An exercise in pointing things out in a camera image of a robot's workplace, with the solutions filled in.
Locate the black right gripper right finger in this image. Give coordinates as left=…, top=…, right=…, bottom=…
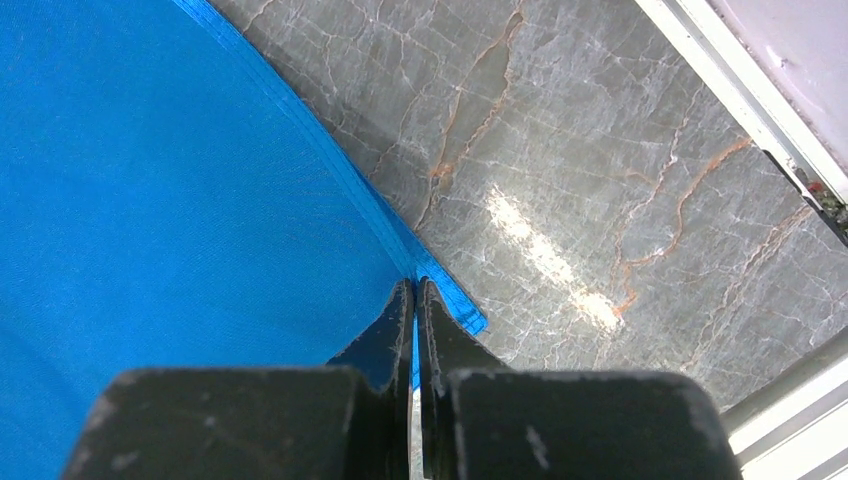
left=416, top=279, right=741, bottom=479

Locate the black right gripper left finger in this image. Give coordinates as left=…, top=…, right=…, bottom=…
left=62, top=280, right=415, bottom=479

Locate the blue cloth napkin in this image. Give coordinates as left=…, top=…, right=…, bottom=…
left=1, top=1, right=487, bottom=479

